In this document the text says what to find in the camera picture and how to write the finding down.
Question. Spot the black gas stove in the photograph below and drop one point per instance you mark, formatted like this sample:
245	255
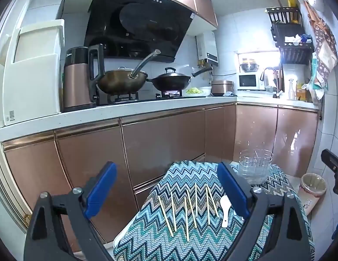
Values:
147	98

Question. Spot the metal wok lid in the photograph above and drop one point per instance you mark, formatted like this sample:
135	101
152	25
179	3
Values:
173	74

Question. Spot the white tall storage container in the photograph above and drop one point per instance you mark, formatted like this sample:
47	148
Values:
33	81

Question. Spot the plate of chopped greens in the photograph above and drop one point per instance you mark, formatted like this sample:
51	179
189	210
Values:
196	91

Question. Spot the yellow box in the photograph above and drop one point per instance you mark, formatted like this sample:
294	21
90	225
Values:
301	93

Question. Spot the row of wooden chopsticks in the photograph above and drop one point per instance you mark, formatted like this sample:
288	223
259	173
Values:
187	217

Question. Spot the white microwave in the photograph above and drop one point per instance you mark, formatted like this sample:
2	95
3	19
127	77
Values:
249	81

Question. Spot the clear spray bottle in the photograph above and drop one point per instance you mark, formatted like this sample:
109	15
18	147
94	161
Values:
291	91

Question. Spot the black wok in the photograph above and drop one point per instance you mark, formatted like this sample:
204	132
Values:
171	84

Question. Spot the white water heater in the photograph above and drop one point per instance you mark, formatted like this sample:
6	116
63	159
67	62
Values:
208	46

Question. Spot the black range hood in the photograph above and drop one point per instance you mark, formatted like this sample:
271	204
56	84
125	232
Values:
136	21

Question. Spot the copper and black kettle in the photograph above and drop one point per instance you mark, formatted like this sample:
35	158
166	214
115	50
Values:
76	87

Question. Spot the teal and white towel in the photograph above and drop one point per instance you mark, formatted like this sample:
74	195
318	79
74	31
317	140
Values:
317	88

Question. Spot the yellow bottle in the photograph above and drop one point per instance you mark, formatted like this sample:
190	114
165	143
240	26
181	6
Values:
292	2

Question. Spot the pink trash bin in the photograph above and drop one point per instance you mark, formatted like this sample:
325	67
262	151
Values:
310	193

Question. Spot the bronze wok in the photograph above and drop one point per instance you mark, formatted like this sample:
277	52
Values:
120	81

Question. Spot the metal bowl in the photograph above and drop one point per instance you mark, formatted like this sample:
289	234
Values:
249	67

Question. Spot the chrome kitchen faucet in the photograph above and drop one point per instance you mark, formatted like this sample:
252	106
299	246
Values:
275	78

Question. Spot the zigzag patterned cloth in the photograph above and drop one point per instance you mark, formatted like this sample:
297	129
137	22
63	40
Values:
158	239

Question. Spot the brown patterned apron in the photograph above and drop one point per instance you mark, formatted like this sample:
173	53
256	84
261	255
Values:
321	43

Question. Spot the white rice paddle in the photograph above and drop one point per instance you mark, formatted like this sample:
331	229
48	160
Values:
225	209

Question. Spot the black wall rack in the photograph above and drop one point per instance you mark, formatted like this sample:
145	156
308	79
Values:
294	54

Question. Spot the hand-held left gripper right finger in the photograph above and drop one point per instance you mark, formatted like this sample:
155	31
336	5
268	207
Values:
234	193

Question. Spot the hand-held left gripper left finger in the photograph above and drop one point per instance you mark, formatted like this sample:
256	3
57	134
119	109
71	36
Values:
101	193

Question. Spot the rice cooker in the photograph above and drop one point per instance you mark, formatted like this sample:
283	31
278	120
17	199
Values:
223	87

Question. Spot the clear utensil holder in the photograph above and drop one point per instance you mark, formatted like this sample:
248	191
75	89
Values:
254	168

